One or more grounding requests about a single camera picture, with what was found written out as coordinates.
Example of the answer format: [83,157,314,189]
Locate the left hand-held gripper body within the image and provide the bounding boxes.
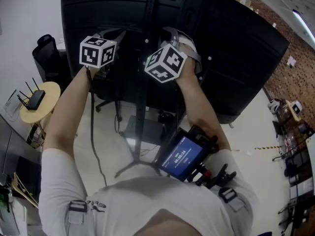
[78,30,124,78]

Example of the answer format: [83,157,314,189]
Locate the grey metal cabinet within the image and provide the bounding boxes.
[0,114,43,175]

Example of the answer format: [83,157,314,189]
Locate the person's right forearm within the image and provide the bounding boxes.
[175,77,232,154]

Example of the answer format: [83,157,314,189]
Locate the grey harness strap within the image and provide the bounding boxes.
[68,200,89,225]
[218,187,245,211]

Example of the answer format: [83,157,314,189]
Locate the black television floor stand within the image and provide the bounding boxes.
[114,0,188,179]

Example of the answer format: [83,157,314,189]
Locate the ceiling light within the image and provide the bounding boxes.
[292,8,315,46]

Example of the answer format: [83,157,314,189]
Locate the person's left forearm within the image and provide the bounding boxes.
[43,66,94,155]

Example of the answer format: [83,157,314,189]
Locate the person's white t-shirt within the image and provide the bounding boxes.
[38,147,259,236]

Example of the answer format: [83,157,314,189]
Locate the person's chin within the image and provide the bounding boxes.
[132,209,203,236]

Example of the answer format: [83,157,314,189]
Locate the large black television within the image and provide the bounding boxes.
[61,0,290,124]

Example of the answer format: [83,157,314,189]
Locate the round wooden side table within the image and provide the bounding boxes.
[19,81,62,143]

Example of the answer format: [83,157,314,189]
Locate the person's right hand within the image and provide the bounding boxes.
[176,34,197,80]

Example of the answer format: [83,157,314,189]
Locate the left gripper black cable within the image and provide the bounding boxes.
[85,66,108,187]

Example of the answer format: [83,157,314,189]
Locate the black monitor clamp mount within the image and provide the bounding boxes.
[187,125,237,188]

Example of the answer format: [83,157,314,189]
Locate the white headset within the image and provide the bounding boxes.
[267,99,282,115]

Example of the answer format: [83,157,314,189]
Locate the wooden clothes hanger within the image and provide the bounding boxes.
[11,172,40,209]

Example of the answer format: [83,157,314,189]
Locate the black router with antennas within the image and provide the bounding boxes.
[16,77,47,111]

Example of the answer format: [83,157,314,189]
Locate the white device with black square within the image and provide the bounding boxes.
[291,101,304,115]

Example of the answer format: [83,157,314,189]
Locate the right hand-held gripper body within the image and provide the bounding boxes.
[143,33,203,84]

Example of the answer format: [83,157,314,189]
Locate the green potted plant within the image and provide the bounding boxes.
[0,193,11,214]

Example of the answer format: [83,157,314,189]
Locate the black office chair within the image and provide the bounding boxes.
[31,34,72,84]

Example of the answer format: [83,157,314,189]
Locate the black office chair base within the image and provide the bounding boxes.
[95,99,123,123]

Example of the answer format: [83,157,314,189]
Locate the white wall notice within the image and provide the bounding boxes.
[286,55,297,69]

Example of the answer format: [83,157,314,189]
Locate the black chest monitor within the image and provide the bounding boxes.
[156,129,205,182]

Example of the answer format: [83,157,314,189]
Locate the grey stand shelf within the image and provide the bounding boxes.
[119,116,166,147]

